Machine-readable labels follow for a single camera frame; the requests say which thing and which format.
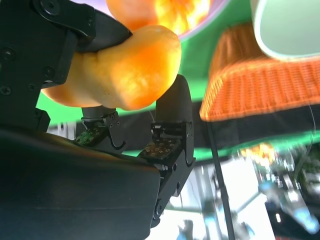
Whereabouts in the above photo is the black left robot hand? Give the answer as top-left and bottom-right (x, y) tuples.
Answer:
(0, 0), (196, 240)

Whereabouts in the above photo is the shell-shaped orange bread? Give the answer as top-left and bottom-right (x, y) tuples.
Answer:
(41, 24), (182, 111)

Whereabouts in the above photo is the ring-shaped orange bread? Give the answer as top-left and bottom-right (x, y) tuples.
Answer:
(104, 0), (212, 38)

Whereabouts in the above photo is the pale green bowl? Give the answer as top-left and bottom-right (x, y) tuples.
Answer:
(249, 0), (320, 62)

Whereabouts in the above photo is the lavender round plate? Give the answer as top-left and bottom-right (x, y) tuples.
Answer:
(94, 0), (232, 41)

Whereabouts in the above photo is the orange wicker basket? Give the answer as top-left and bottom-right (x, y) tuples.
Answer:
(199, 21), (320, 123)

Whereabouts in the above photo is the black vertical pole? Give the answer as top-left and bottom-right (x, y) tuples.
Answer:
(206, 121), (236, 240)

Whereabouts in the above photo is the green tablecloth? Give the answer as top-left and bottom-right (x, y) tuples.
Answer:
(36, 0), (320, 166)

